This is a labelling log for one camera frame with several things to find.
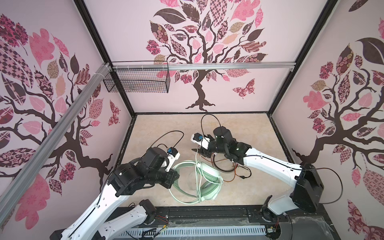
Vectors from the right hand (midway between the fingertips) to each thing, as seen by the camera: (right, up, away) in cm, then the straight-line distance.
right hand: (195, 141), depth 75 cm
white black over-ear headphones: (+15, -5, -18) cm, 24 cm away
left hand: (-8, -16, -12) cm, 22 cm away
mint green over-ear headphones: (+5, -17, -18) cm, 26 cm away
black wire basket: (-49, +46, +47) cm, 81 cm away
